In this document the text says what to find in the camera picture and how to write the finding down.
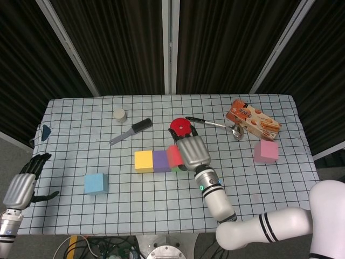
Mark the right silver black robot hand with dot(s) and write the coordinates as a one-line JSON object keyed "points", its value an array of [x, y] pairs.
{"points": [[192, 152]]}

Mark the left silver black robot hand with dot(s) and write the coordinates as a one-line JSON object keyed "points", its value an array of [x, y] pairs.
{"points": [[20, 190]]}

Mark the red foam cube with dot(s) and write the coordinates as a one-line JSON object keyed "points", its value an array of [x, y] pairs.
{"points": [[173, 156]]}

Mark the green foam cube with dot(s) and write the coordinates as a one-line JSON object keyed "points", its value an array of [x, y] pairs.
{"points": [[175, 170]]}

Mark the yellow foam cube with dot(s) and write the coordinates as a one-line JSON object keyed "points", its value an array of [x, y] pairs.
{"points": [[143, 161]]}

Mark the light blue foam cube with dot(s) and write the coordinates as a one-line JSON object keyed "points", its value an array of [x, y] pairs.
{"points": [[95, 184]]}

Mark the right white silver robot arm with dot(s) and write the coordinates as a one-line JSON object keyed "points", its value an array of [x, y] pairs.
{"points": [[242, 232]]}

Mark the red round plastic lid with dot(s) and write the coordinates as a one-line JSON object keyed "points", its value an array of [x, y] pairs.
{"points": [[180, 125]]}

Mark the purple foam cube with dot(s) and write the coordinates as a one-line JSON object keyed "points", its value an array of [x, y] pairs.
{"points": [[161, 162]]}

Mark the grey brush with black bristles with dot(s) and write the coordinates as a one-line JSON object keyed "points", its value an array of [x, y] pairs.
{"points": [[141, 125]]}

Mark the dark blue cloth clip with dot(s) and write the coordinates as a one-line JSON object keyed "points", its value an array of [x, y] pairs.
{"points": [[45, 132]]}

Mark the orange biscuit carton box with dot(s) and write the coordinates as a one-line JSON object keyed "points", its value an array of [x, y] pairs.
{"points": [[253, 118]]}

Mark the pink foam cube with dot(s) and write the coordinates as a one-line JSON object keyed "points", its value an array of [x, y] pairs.
{"points": [[266, 151]]}

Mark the yellow floor tape strip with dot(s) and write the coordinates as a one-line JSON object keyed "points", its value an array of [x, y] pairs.
{"points": [[73, 242]]}

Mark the light blue checkered tablecloth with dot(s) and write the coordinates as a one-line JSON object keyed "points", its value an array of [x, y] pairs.
{"points": [[134, 207]]}

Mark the small white round jar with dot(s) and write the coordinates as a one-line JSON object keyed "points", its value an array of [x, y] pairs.
{"points": [[120, 115]]}

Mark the dark pleated partition panel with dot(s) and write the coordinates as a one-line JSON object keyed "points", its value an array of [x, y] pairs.
{"points": [[24, 67], [226, 46], [118, 46], [323, 75]]}

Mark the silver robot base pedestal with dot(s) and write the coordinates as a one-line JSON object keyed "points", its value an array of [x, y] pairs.
{"points": [[165, 246]]}

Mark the white partition frame post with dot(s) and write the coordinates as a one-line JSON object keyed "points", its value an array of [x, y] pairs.
{"points": [[280, 48], [170, 46], [70, 51]]}

